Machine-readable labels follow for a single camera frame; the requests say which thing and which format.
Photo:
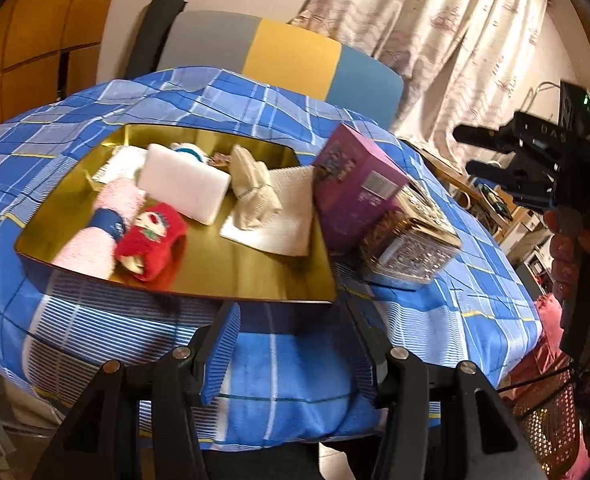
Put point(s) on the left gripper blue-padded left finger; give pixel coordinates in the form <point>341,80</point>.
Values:
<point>214,350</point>

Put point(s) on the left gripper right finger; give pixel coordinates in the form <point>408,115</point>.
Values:
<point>369,352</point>

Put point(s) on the red cartoon sock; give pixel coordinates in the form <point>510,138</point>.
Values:
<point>145,250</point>

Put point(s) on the cream knitted cloth bundle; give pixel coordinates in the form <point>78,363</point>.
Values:
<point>257,202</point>

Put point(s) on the pink fuzzy sock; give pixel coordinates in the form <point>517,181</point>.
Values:
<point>91,250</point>

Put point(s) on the person's right hand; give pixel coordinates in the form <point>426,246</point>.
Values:
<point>564,269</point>

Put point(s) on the blue plaid bed sheet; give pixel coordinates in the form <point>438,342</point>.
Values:
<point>287,380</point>

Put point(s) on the wooden side table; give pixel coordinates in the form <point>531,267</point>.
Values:
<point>458,183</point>

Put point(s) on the gold patterned tissue box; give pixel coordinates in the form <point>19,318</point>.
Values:
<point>411,243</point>

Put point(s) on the white waffle cloth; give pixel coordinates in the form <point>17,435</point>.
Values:
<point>288,232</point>

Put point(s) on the beige patterned curtain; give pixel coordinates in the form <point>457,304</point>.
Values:
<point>460,60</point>

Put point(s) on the pink purple box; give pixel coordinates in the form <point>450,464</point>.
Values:
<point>354,181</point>

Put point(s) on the white folded cloth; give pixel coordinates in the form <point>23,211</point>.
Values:
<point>126,161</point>

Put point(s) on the grey yellow blue headboard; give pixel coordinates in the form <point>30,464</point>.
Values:
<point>284,56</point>

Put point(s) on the wooden wardrobe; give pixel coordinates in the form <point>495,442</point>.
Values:
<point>49,49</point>

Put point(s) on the black headboard post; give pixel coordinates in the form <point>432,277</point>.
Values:
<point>151,37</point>

